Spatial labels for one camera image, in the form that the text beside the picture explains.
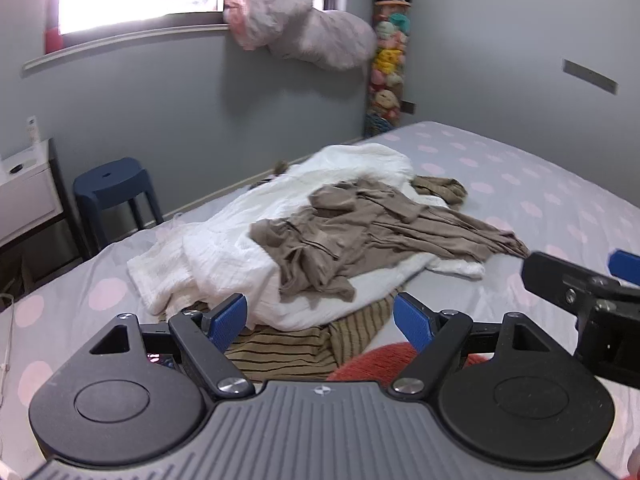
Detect grey wall strip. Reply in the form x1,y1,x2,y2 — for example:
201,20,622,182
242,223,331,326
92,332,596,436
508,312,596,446
562,58,618,95

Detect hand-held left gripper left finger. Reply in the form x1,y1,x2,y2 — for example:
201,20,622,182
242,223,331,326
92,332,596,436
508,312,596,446
89,293,257,402

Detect white crinkled cloth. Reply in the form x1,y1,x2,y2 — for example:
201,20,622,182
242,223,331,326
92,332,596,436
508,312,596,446
126,143,486,332

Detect white window sill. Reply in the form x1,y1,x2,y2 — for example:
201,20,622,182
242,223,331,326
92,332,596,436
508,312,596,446
22,22,236,73

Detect pink bundled quilt bag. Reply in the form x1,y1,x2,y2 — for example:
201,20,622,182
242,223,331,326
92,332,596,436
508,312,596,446
222,0,378,72

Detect bed with pink-dotted sheet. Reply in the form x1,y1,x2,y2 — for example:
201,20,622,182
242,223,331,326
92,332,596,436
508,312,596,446
0,120,640,480

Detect hanging net of plush toys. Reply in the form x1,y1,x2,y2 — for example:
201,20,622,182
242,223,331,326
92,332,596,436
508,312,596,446
362,0,416,140

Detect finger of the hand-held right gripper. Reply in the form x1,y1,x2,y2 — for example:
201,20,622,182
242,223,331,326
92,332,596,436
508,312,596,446
609,249,640,279
521,251,640,330

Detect white nightstand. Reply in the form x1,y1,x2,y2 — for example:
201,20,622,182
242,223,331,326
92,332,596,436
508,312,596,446
0,138,83,281

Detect olive striped garment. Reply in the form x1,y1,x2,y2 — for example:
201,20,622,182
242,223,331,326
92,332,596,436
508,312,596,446
155,160,468,382

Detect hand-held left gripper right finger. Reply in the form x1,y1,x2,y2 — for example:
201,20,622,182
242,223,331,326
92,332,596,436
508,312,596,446
392,292,571,402

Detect dark blue plastic stool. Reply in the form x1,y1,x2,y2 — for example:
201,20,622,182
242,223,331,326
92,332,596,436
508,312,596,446
73,157,165,261

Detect taupe long-sleeve shirt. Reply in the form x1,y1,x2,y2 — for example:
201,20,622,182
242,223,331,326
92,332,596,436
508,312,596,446
249,176,531,303

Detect person's red pants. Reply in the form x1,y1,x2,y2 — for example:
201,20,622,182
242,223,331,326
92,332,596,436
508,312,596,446
327,341,501,382

